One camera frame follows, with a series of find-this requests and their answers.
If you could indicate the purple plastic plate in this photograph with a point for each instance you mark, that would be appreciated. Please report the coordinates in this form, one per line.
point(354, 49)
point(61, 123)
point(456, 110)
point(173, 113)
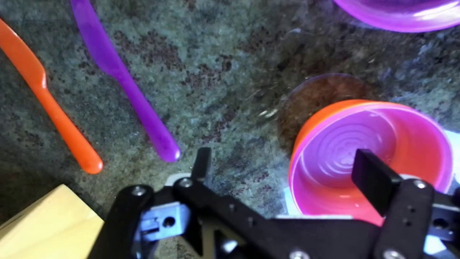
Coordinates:
point(403, 15)

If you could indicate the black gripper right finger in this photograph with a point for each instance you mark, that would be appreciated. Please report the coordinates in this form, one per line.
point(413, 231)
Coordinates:
point(408, 211)

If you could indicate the purple plastic bowl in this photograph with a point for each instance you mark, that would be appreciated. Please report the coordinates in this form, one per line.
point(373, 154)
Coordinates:
point(336, 163)

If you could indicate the orange plastic fork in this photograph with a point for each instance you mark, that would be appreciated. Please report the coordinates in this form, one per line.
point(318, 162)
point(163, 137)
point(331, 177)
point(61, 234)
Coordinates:
point(52, 110)

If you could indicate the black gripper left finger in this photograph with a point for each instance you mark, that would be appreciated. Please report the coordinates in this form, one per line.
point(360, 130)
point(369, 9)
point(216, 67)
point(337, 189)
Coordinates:
point(130, 216)

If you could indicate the purple plastic knife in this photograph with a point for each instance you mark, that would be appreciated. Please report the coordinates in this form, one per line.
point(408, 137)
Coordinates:
point(124, 81)

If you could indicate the wooden knife block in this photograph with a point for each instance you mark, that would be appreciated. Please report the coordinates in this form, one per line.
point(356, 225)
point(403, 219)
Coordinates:
point(44, 225)

